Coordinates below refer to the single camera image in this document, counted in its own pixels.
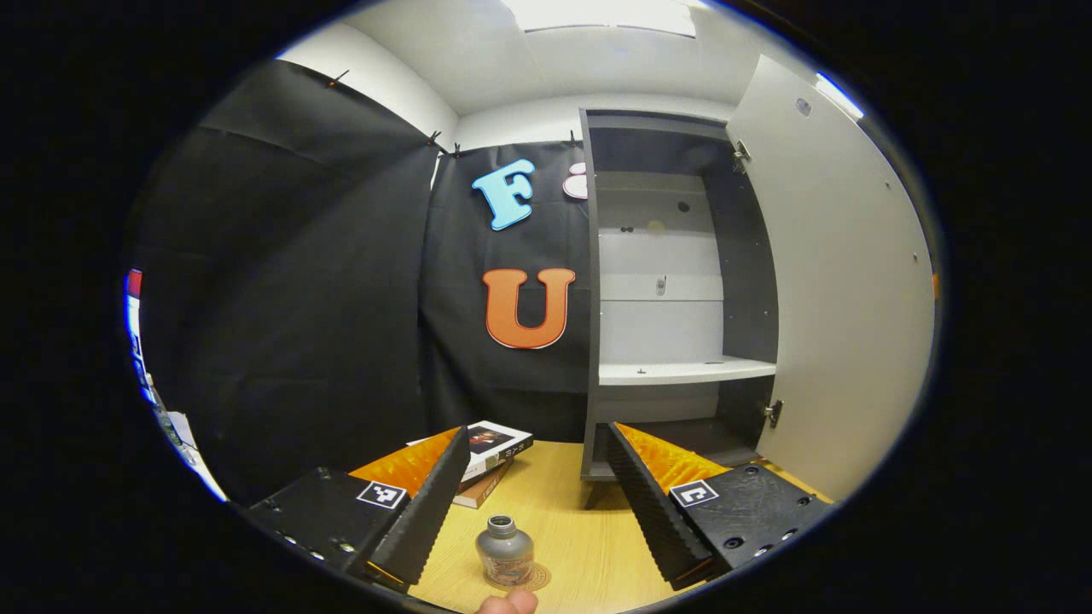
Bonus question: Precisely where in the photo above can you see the grey metal bottle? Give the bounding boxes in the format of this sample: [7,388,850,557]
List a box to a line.
[475,514,536,589]

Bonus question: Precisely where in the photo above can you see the round cork coaster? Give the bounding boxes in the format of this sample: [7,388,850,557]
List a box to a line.
[486,563,553,594]

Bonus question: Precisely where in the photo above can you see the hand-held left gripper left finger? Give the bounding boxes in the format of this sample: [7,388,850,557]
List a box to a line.
[245,425,473,594]

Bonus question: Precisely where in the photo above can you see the computer monitor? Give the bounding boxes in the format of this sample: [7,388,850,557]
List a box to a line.
[124,269,148,406]

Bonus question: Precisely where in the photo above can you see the black backdrop cloth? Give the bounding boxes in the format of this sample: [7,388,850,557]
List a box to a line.
[124,60,598,504]

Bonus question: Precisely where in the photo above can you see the dark grey cabinet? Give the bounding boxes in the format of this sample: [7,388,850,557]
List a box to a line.
[578,108,781,510]

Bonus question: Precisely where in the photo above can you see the white cabinet shelf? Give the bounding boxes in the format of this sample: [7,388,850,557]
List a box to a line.
[597,356,777,387]

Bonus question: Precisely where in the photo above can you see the brown book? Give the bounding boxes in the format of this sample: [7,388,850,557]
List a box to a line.
[452,460,514,510]

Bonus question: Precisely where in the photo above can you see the beige cabinet door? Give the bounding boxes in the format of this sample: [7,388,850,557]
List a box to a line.
[725,55,938,502]

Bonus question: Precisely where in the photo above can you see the small ceiling light panel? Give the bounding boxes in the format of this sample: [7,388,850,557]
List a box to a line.
[815,72,865,120]

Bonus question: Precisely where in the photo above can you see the white papers pile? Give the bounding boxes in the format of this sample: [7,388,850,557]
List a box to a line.
[152,408,229,504]

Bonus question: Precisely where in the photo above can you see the long ceiling light panel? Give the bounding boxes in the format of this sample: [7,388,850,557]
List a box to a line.
[499,0,698,38]

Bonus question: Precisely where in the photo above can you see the white book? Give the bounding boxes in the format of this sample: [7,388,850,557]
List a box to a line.
[408,420,535,484]

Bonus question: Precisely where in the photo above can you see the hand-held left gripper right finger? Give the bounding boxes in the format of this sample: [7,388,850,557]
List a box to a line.
[602,421,833,592]

